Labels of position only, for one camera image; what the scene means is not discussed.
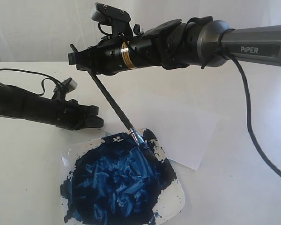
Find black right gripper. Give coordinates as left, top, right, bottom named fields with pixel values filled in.
left=68, top=36, right=155, bottom=75

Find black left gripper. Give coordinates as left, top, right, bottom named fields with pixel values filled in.
left=51, top=100, right=104, bottom=130

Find black paintbrush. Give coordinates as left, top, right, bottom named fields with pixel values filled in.
left=69, top=44, right=155, bottom=160

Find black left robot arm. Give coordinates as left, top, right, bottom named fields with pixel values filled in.
left=0, top=78, right=104, bottom=130

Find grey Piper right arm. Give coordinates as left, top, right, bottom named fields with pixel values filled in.
left=68, top=16, right=281, bottom=75

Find white backdrop cloth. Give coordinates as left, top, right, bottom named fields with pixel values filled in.
left=0, top=0, right=281, bottom=62

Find white square plate blue paint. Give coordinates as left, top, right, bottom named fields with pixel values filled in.
left=60, top=128, right=185, bottom=225

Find white paper sheet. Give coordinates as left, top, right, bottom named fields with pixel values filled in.
left=115, top=90, right=219, bottom=170

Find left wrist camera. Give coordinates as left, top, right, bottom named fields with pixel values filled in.
left=61, top=77, right=78, bottom=93

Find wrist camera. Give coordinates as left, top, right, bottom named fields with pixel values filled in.
left=90, top=2, right=133, bottom=37
left=61, top=77, right=78, bottom=93

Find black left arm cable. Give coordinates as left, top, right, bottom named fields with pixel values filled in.
left=0, top=67, right=66, bottom=96

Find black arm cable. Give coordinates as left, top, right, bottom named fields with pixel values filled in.
left=201, top=28, right=281, bottom=185
left=0, top=67, right=66, bottom=96

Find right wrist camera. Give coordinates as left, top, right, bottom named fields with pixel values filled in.
left=90, top=2, right=133, bottom=37

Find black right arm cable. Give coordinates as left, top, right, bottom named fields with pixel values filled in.
left=201, top=28, right=281, bottom=185

